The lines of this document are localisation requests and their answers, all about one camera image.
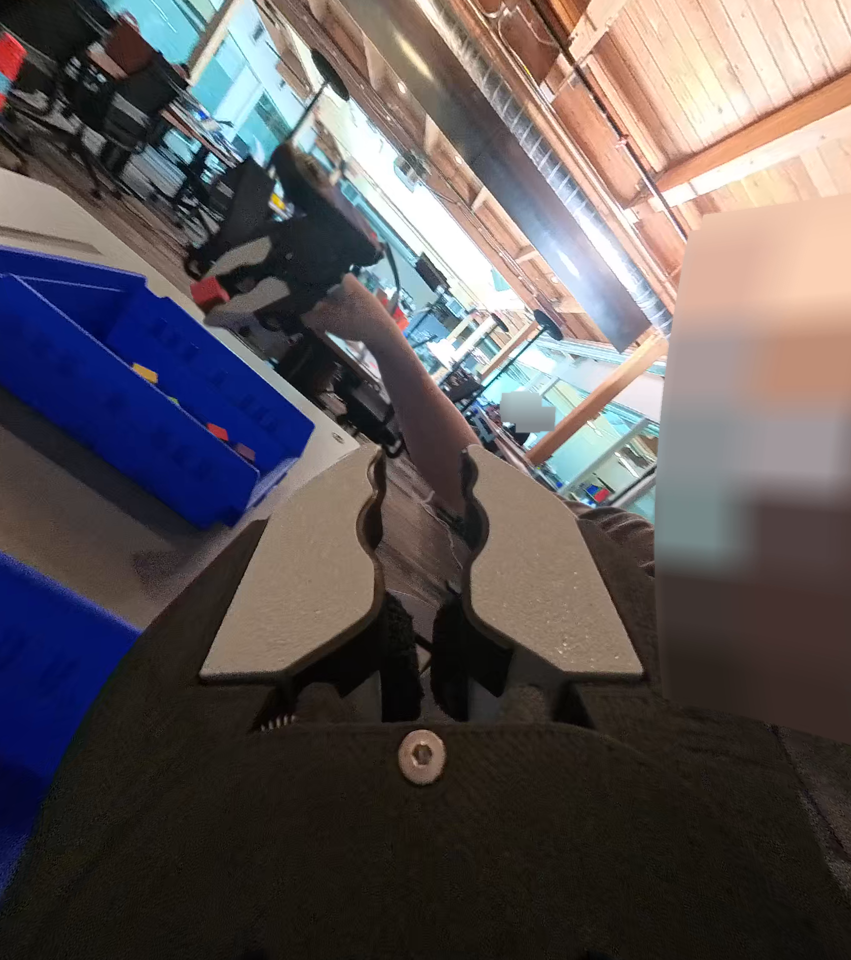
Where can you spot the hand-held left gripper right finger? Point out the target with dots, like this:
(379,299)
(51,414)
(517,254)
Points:
(553,592)

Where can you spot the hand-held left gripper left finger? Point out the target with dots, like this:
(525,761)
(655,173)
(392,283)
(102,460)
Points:
(305,592)

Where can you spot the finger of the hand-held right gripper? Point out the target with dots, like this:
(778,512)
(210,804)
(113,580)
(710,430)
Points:
(249,304)
(242,259)

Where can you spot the yellow cube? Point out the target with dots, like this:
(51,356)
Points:
(144,372)

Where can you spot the purple cube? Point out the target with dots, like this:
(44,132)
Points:
(245,451)

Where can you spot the blue plastic bin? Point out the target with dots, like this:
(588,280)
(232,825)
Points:
(95,405)
(20,660)

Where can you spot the black monitor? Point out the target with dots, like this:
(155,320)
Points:
(431,270)

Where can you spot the black pole stand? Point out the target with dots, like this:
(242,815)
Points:
(548,324)
(328,75)

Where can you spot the black ceiling panel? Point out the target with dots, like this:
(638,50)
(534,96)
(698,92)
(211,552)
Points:
(508,165)

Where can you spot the silver ventilation duct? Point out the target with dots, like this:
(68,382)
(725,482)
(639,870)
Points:
(583,202)

